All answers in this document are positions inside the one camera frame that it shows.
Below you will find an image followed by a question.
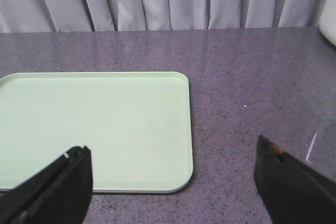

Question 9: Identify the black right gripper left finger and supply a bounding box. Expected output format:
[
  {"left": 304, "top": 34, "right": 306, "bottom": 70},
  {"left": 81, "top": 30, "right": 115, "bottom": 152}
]
[{"left": 1, "top": 146, "right": 93, "bottom": 223}]

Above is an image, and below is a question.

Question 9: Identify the white rounded object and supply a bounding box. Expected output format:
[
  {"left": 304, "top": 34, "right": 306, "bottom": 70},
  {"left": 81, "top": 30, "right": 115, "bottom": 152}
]
[{"left": 319, "top": 0, "right": 335, "bottom": 46}]

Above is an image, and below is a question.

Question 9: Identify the grey white curtain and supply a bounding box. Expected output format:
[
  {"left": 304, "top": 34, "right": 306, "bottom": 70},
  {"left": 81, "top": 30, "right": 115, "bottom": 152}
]
[{"left": 1, "top": 0, "right": 326, "bottom": 33}]

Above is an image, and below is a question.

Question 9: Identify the light green tray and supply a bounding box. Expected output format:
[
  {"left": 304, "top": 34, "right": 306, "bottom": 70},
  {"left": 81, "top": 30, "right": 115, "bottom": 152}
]
[{"left": 1, "top": 72, "right": 193, "bottom": 193}]

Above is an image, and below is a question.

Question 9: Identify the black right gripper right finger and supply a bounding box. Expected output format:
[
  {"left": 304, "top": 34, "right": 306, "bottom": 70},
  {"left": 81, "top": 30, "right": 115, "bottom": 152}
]
[{"left": 254, "top": 135, "right": 335, "bottom": 223}]

